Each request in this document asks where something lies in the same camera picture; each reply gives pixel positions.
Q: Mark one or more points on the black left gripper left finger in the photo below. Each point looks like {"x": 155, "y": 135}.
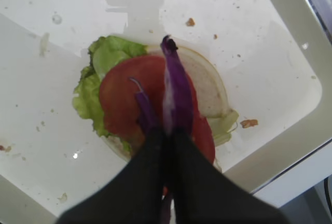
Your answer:
{"x": 124, "y": 190}

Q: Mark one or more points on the bottom bun on tray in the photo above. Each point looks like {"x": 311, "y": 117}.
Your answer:
{"x": 211, "y": 95}

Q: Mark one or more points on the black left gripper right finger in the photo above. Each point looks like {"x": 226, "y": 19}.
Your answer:
{"x": 203, "y": 195}

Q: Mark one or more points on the lettuce leaf on bun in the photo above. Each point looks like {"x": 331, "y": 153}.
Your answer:
{"x": 105, "y": 53}

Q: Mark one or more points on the tomato slice on bun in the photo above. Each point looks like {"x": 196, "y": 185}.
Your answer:
{"x": 117, "y": 98}

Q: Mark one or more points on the purple cabbage strips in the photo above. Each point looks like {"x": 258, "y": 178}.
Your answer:
{"x": 166, "y": 167}

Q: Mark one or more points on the white metal serving tray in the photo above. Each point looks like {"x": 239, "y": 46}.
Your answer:
{"x": 273, "y": 57}

